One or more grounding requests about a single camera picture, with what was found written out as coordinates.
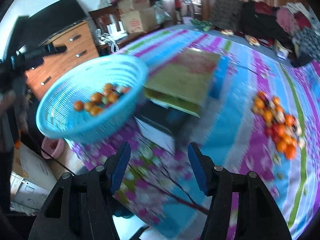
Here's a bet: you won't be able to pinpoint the green leafy packet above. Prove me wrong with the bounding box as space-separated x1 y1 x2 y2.
190 19 212 31

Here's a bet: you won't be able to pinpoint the white cardboard box on floor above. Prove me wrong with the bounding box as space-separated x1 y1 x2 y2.
10 143 57 215

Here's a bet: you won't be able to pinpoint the pile of clothes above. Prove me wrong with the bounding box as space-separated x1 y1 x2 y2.
240 1 319 67

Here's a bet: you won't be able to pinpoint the pink round object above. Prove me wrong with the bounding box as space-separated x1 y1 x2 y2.
41 137 65 159

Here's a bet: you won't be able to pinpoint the person's left hand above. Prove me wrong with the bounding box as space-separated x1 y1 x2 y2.
1 90 29 133

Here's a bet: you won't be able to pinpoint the striped floral bed sheet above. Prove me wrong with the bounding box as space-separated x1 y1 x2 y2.
71 27 319 239

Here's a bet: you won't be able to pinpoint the dark wooden desk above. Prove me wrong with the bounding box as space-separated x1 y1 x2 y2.
89 5 161 56

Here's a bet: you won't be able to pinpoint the blue plastic basket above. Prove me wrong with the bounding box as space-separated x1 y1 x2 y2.
36 54 148 144

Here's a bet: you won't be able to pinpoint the stacked cardboard boxes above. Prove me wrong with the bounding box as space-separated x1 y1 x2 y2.
117 0 157 34

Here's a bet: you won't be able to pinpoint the wooden chest of drawers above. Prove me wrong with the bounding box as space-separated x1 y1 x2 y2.
26 21 99 100

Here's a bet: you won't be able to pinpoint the plaid cushion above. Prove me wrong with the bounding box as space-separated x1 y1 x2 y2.
209 0 244 32

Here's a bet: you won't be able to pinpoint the black flat television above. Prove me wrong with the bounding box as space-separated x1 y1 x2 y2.
4 0 87 56

